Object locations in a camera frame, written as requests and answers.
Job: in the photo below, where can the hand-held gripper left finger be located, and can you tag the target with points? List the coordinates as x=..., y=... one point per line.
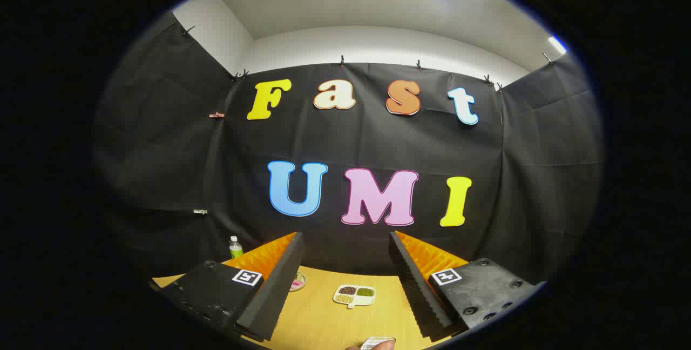
x=272, y=290

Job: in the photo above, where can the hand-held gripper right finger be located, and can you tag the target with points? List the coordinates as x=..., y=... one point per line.
x=418, y=290

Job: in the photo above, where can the plate of sliced food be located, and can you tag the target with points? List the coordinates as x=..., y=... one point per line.
x=298, y=282

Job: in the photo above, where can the green label plastic bottle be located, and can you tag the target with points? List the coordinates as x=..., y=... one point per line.
x=235, y=248

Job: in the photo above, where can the white divided tray of beans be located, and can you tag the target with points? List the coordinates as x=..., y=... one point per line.
x=354, y=294

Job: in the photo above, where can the short ceiling light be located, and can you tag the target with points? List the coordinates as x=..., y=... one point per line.
x=557, y=45

